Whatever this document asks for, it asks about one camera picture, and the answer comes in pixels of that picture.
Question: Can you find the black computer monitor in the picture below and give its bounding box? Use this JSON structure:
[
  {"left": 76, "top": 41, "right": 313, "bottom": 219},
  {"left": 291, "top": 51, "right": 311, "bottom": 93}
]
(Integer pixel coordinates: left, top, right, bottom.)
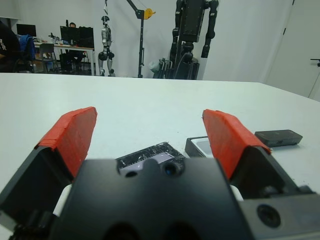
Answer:
[
  {"left": 79, "top": 26, "right": 95, "bottom": 49},
  {"left": 16, "top": 23, "right": 37, "bottom": 38},
  {"left": 59, "top": 25, "right": 81, "bottom": 47}
]

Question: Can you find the blue jacket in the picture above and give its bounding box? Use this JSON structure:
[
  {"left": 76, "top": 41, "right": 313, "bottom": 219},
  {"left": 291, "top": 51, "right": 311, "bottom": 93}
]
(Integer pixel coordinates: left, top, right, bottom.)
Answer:
[{"left": 17, "top": 34, "right": 37, "bottom": 61}]

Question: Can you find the black glossy printed box lid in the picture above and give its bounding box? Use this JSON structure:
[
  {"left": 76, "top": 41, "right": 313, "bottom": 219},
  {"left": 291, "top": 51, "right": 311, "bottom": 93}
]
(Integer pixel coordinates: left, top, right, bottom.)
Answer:
[{"left": 115, "top": 141, "right": 187, "bottom": 176}]

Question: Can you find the white office desk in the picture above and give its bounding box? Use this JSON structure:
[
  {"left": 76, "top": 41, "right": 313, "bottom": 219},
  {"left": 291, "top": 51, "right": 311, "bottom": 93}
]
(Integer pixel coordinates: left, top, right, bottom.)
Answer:
[{"left": 33, "top": 41, "right": 97, "bottom": 76}]

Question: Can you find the white-lined camera box base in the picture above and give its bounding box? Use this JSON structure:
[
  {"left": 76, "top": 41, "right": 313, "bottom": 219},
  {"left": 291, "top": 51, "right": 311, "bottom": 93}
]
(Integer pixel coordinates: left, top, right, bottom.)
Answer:
[{"left": 184, "top": 135, "right": 216, "bottom": 159}]

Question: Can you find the person in black shirt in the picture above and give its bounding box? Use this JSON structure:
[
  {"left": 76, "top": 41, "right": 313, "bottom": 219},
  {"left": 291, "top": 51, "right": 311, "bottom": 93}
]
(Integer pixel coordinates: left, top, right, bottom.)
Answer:
[{"left": 0, "top": 19, "right": 22, "bottom": 74}]

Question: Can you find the white door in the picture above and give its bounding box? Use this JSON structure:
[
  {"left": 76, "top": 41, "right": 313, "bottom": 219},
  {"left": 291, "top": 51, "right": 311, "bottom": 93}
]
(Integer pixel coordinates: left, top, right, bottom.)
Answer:
[{"left": 264, "top": 0, "right": 320, "bottom": 99}]

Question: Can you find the small silver humanoid robot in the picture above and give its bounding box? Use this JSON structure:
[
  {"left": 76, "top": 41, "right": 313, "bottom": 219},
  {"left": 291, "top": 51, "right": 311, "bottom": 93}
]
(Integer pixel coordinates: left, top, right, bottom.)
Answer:
[{"left": 97, "top": 15, "right": 117, "bottom": 77}]

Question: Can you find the seated person behind monitors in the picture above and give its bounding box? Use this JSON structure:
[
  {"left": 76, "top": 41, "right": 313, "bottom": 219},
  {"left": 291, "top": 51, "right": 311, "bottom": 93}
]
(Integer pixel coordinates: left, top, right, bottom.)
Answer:
[{"left": 65, "top": 21, "right": 84, "bottom": 71}]

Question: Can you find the pale green bag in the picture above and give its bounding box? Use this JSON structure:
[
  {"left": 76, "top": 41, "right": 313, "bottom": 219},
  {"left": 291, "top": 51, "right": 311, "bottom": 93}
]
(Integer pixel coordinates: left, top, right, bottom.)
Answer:
[{"left": 149, "top": 60, "right": 161, "bottom": 79}]

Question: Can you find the large black humanoid robot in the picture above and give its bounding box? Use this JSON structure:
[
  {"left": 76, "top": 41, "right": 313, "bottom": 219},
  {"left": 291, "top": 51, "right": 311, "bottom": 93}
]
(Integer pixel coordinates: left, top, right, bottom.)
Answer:
[{"left": 169, "top": 0, "right": 219, "bottom": 81}]

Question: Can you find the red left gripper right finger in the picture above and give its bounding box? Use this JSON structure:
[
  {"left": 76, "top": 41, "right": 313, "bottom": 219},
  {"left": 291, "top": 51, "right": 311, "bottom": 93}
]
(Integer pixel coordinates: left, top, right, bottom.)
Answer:
[{"left": 202, "top": 108, "right": 313, "bottom": 200}]

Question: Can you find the grey office chair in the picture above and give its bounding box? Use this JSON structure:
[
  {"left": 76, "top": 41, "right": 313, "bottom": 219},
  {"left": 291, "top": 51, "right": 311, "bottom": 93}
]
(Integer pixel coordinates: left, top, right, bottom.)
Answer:
[{"left": 38, "top": 43, "right": 61, "bottom": 74}]

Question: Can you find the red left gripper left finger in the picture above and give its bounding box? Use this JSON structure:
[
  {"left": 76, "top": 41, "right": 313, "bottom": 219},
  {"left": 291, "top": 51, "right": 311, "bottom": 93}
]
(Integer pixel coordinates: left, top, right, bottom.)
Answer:
[{"left": 0, "top": 106, "right": 98, "bottom": 226}]

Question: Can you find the black gantry with yellow winch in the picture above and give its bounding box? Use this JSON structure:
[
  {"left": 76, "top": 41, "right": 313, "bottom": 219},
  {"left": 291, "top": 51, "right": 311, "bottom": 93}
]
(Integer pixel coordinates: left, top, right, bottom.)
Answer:
[{"left": 126, "top": 0, "right": 157, "bottom": 79}]

